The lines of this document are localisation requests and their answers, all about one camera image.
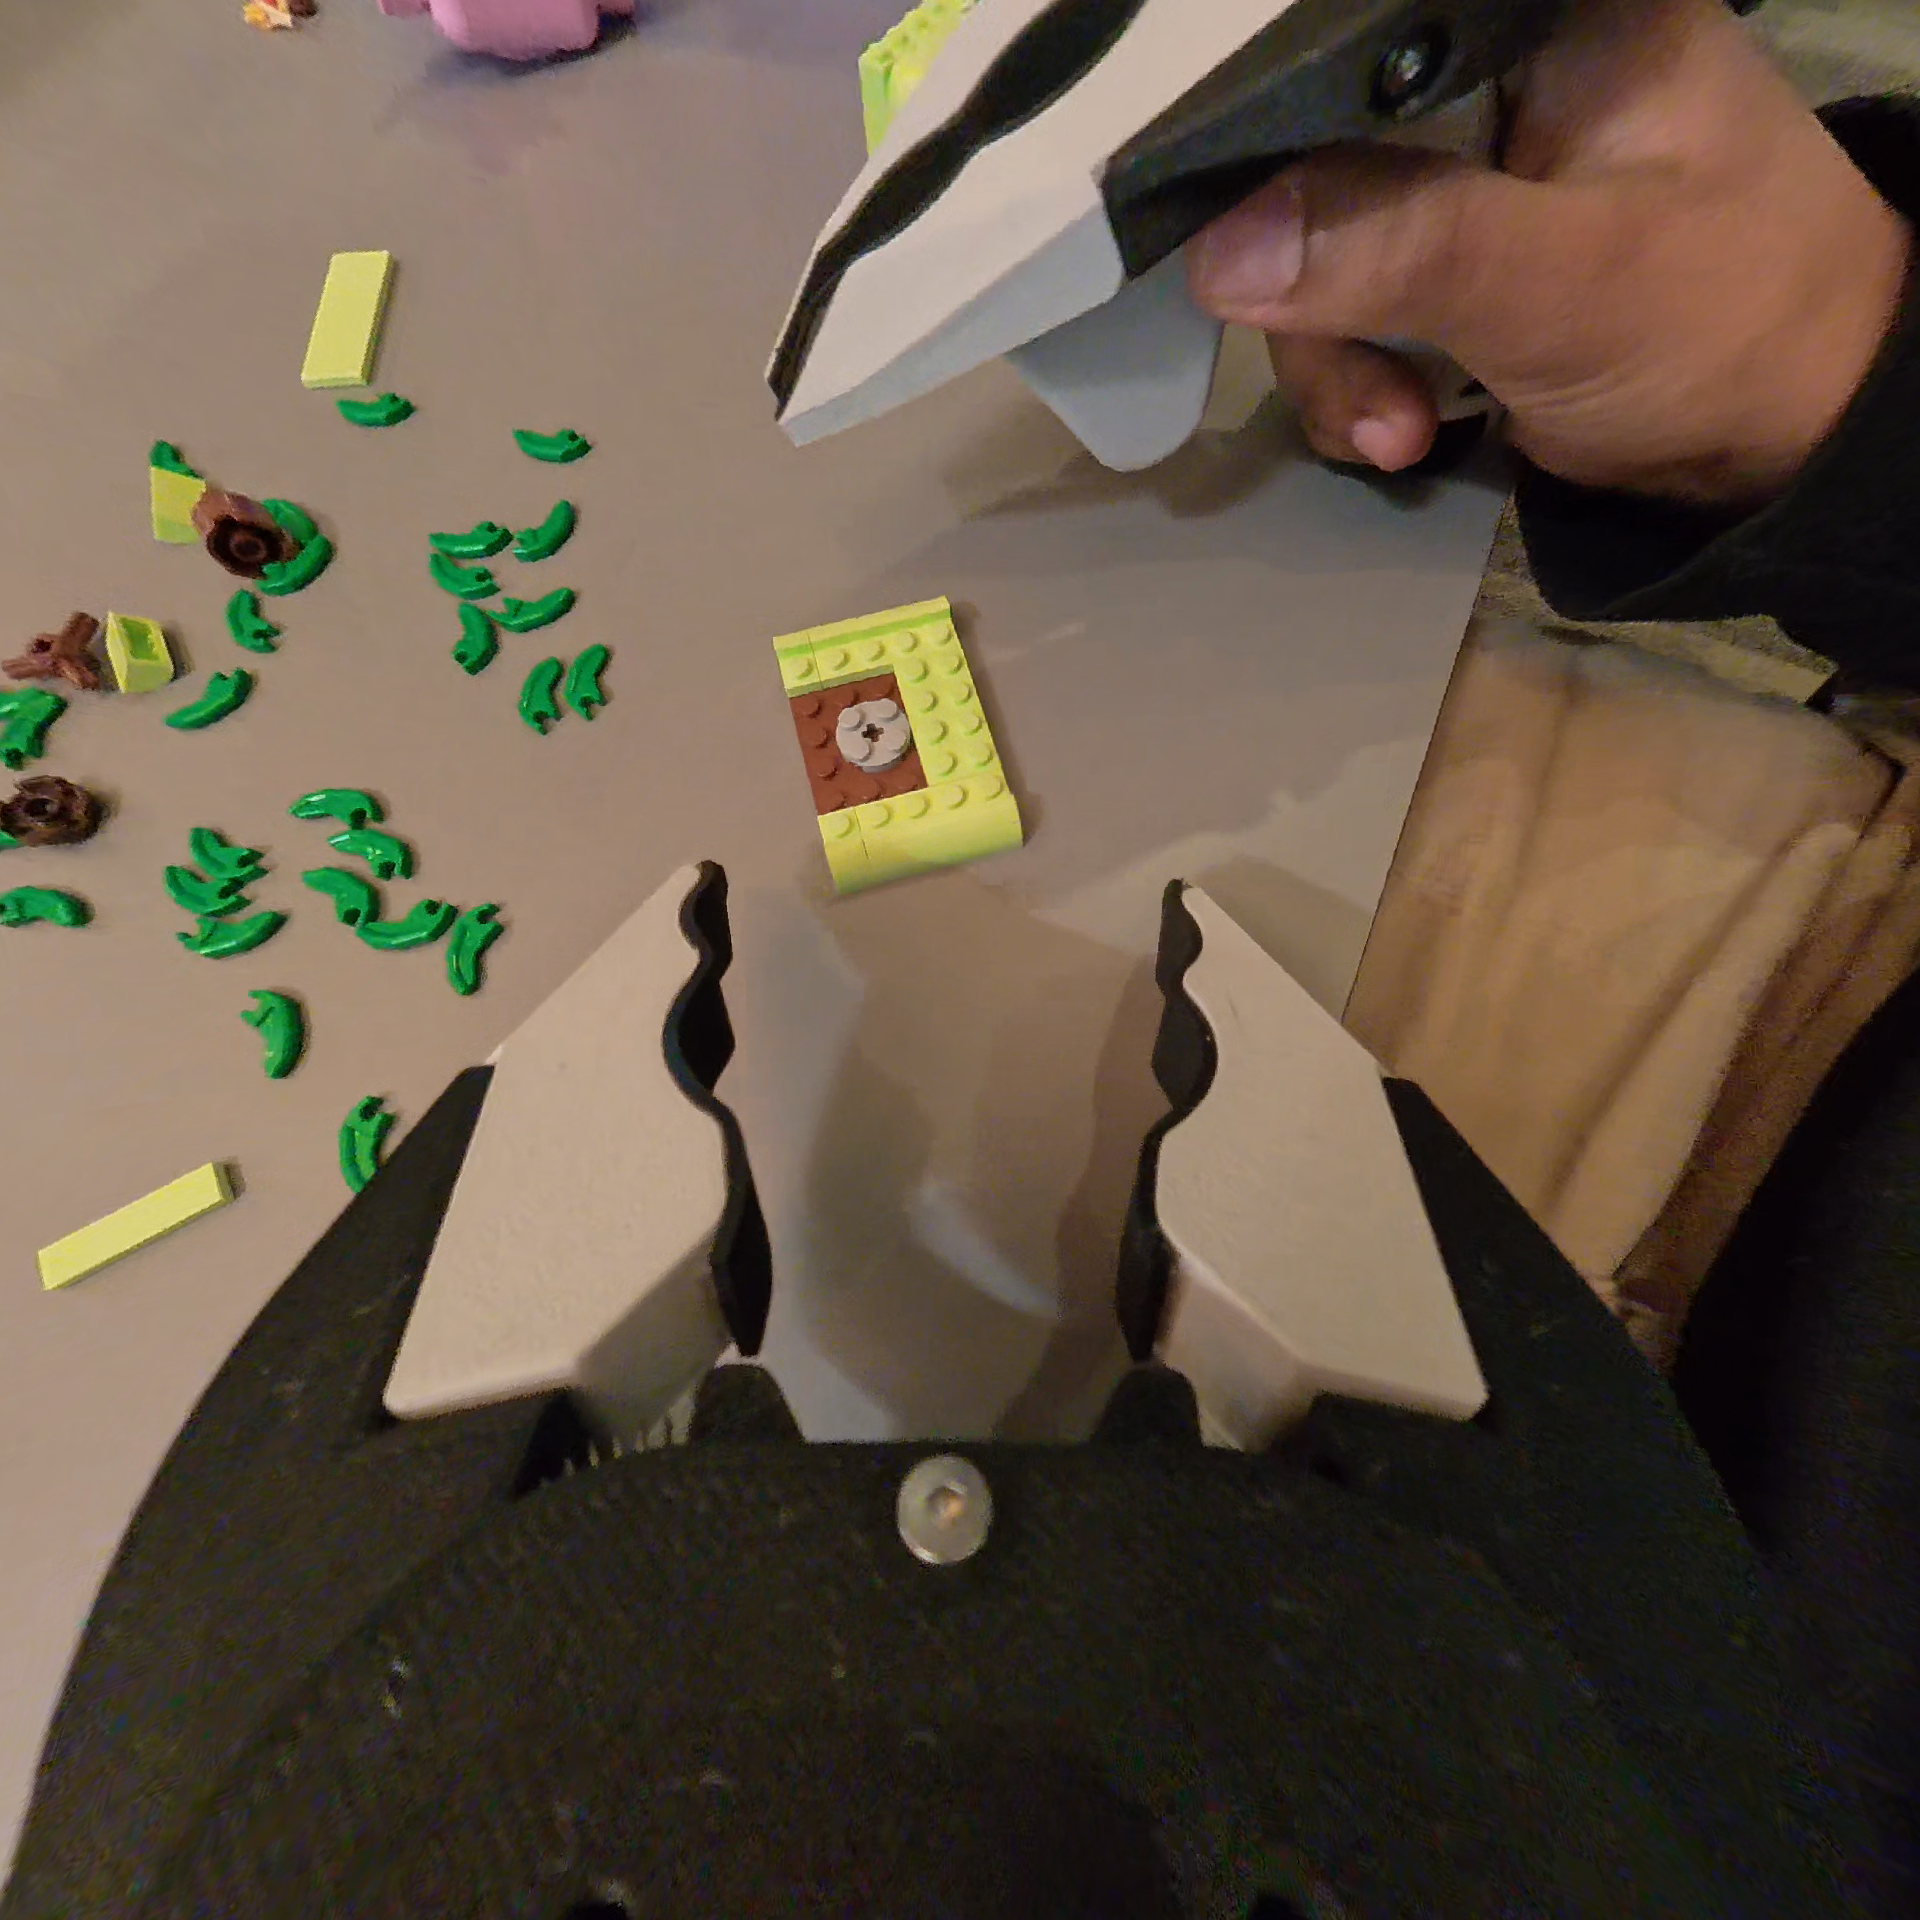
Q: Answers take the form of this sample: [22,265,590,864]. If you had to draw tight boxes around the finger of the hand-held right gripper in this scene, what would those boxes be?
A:
[775,0,1301,479]
[764,0,1151,415]

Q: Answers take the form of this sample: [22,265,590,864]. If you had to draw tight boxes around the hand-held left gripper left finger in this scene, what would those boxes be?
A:
[382,859,775,1451]

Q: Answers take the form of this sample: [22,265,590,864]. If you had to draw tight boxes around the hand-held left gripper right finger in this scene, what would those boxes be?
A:
[1114,876,1490,1454]

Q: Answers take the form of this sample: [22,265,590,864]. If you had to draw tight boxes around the long lime curved brick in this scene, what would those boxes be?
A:
[809,596,965,680]
[853,786,1025,890]

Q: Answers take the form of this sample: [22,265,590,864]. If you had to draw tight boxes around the lime two-by-four studded plate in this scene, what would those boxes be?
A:
[891,627,1010,820]

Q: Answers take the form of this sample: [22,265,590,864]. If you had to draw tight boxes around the person's right hand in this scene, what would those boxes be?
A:
[1184,0,1914,504]

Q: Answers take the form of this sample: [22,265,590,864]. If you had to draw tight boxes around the large lime brick assembly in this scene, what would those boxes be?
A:
[857,0,978,156]

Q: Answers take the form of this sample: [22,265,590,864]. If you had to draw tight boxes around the narrow lime smooth tile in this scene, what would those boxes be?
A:
[35,1160,239,1294]

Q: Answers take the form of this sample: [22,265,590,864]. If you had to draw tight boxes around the scattered green leaf pieces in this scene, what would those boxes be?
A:
[0,393,614,1194]

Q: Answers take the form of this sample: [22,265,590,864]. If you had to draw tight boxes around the pink toy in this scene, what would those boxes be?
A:
[373,0,640,66]

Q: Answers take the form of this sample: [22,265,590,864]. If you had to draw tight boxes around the person's dark clothing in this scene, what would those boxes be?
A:
[1620,960,1920,1653]

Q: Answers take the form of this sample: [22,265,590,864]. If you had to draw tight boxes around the large lime smooth tile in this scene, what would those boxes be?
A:
[299,249,398,395]

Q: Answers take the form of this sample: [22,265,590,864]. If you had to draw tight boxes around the brown round holed plate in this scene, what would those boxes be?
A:
[0,774,112,852]

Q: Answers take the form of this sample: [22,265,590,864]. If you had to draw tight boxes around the brown round brick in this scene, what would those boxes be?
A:
[189,487,296,583]

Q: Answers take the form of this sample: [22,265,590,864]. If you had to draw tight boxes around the brown three-pronged piece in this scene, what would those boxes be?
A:
[0,610,105,695]

